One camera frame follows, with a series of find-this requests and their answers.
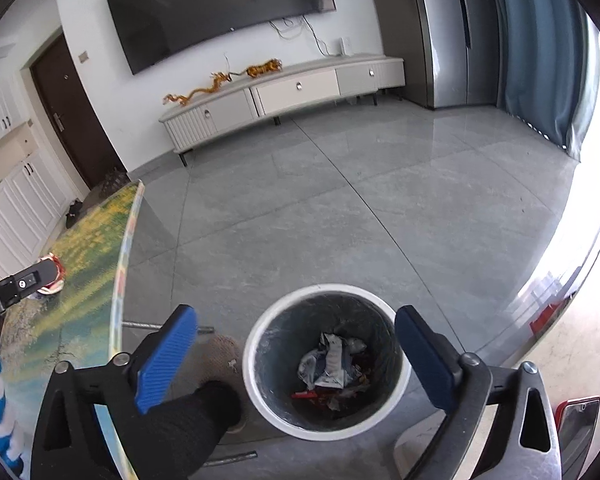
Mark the wall light switch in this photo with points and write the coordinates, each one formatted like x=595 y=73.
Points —
x=84 y=56

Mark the beige mesh slipper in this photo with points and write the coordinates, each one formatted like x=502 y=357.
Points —
x=220 y=360

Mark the wrappers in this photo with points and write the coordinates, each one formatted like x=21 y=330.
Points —
x=330 y=360

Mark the red framed grey object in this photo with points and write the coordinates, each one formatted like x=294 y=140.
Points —
x=577 y=425

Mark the dark brown door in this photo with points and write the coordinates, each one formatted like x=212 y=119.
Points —
x=75 y=110

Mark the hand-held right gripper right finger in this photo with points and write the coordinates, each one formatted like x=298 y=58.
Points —
x=425 y=355

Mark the black shoes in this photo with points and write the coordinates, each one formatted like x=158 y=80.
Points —
x=72 y=215

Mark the long golden dragon ornament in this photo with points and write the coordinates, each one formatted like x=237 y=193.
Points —
x=200 y=91

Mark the person's black-socked foot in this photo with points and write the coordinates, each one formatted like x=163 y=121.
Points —
x=195 y=425

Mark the ribbed metal bar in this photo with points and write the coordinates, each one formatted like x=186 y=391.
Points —
x=145 y=327
x=235 y=457

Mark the silver refrigerator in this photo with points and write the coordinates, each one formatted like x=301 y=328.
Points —
x=450 y=35

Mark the blue curtain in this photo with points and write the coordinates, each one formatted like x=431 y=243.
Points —
x=540 y=50

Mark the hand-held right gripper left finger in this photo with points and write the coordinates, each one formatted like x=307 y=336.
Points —
x=167 y=360

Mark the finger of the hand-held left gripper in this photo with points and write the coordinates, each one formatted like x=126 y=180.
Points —
x=27 y=280

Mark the red white snack wrapper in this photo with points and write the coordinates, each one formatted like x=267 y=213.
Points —
x=54 y=275

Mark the grey white-rimmed trash bin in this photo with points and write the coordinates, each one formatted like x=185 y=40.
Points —
x=265 y=360

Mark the white wall cabinets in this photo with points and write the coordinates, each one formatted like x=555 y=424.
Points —
x=20 y=200

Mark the wall-mounted black television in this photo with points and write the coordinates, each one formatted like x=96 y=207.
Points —
x=220 y=10

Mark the white router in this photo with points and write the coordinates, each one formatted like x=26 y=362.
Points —
x=346 y=46

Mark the short golden dragon ornament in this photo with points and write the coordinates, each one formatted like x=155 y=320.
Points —
x=265 y=67

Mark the white television cabinet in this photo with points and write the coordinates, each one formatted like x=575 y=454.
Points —
x=290 y=92

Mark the brown shoes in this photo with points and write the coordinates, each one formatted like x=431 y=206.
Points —
x=112 y=180

